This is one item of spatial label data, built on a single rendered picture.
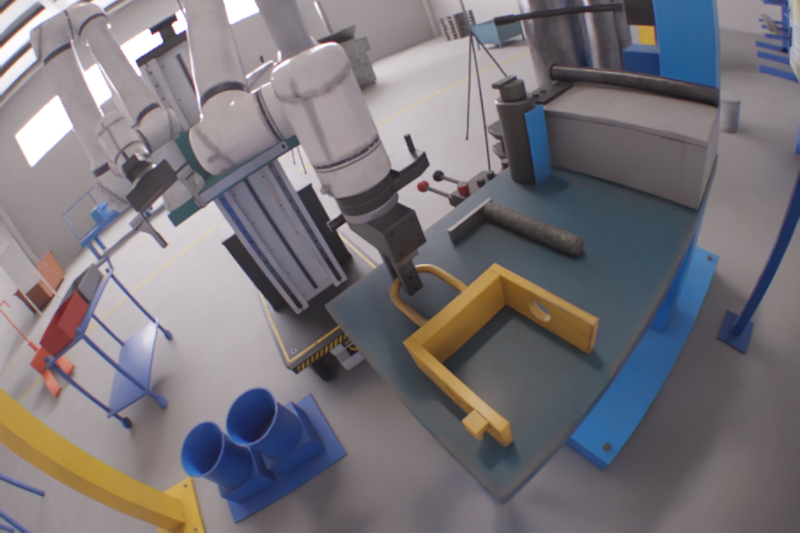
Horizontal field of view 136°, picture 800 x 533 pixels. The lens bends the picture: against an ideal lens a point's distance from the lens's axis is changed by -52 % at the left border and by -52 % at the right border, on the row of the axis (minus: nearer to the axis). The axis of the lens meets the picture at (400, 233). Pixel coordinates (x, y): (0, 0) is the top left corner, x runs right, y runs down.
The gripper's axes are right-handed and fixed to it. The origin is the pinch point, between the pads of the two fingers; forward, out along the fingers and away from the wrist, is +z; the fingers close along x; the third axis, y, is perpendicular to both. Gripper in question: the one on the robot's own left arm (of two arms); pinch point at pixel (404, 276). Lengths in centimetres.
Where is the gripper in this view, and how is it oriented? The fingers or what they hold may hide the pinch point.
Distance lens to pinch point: 50.5
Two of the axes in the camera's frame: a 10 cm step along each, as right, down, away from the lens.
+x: 5.5, 3.3, -7.7
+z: 3.3, 7.6, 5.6
